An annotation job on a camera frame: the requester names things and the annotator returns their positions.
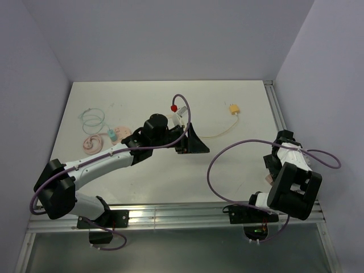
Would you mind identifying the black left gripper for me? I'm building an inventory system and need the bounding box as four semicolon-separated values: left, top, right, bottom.
152;123;209;155

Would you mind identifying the pink plug adapter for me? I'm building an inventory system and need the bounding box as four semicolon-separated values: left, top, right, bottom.
265;175;274;186

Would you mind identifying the yellow charging cable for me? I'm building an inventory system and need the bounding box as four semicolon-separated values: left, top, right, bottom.
166;113;240;140

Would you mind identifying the yellow plug adapter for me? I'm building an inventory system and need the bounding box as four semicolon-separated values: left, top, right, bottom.
228;104;241;115

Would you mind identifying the teal plug adapter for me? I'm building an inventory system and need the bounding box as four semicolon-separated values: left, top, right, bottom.
107;129;118;142

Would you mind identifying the teal charging cable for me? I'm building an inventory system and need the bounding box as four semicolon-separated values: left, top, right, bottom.
77;107;114;134

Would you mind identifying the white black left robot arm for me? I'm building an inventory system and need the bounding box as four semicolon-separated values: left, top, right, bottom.
34;114;210;227

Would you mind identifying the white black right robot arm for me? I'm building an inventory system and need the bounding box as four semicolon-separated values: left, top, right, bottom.
246;130;322;222

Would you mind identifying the pink round power strip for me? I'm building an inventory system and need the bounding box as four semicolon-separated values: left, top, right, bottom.
111;126;131;145

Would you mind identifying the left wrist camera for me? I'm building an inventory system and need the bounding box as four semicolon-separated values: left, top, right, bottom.
169;104;187;129

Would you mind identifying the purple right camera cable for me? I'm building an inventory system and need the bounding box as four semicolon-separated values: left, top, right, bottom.
206;139;342;242

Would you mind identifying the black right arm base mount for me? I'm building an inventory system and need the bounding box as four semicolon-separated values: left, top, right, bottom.
222;205;279;242

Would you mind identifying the pink power strip cord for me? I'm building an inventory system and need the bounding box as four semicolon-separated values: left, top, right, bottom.
81;134;105;156

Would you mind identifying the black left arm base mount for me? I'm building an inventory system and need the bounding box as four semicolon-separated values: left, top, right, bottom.
76;210;129;251

